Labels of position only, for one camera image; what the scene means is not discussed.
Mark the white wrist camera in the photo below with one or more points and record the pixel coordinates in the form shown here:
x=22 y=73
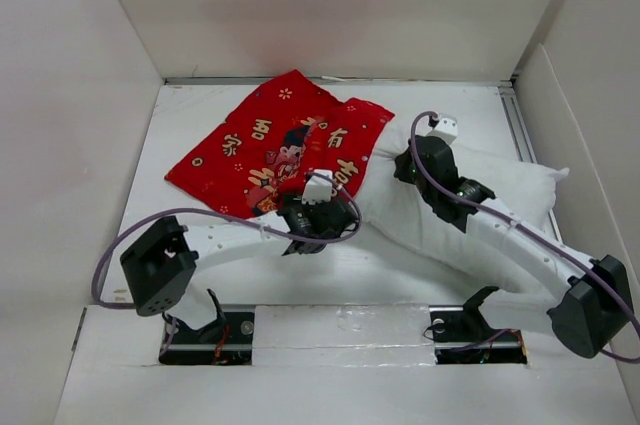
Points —
x=318 y=187
x=444 y=127

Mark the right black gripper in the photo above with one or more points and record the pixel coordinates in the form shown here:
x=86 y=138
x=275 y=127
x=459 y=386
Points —
x=401 y=170

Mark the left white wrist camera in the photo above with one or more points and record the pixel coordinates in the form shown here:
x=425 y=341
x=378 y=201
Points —
x=318 y=187

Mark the aluminium rail right side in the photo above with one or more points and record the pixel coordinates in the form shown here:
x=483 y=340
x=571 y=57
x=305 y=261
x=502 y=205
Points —
x=519 y=146

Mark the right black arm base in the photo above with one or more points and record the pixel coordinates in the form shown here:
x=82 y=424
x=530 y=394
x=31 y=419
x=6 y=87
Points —
x=461 y=335

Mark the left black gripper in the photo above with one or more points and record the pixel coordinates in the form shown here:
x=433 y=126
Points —
x=297 y=200

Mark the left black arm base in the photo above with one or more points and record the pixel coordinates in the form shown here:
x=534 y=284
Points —
x=225 y=340

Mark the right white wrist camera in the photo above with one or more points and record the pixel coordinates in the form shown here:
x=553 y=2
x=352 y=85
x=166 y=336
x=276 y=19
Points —
x=444 y=127

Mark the red cartoon print pillowcase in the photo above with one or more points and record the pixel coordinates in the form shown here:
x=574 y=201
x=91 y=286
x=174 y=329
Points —
x=265 y=147

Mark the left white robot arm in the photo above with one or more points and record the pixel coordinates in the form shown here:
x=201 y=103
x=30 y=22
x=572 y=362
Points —
x=160 y=264

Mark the white taped foam block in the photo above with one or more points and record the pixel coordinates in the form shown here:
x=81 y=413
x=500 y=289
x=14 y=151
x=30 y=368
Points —
x=348 y=336

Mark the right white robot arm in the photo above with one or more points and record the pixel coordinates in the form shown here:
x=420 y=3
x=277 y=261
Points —
x=590 y=299

